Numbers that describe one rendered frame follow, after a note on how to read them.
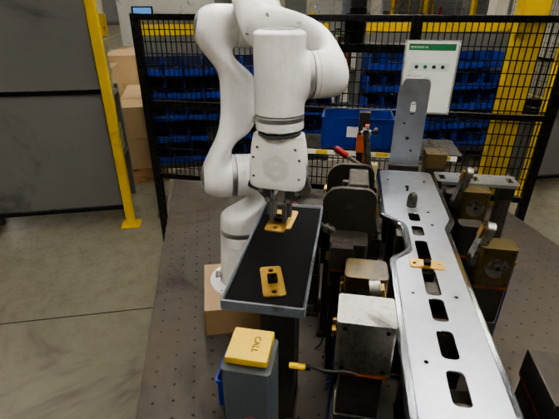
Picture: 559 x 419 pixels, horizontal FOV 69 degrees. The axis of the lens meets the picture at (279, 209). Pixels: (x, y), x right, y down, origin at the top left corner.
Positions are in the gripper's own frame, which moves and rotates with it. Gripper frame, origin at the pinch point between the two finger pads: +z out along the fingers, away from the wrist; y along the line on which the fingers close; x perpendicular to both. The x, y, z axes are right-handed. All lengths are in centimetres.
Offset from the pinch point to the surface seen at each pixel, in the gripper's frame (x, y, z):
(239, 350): -28.2, 1.7, 7.8
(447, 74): 127, 42, -7
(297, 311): -18.6, 7.7, 7.6
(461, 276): 22, 40, 24
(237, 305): -19.4, -1.9, 7.8
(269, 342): -25.8, 5.2, 7.8
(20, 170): 152, -233, 74
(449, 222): 51, 40, 24
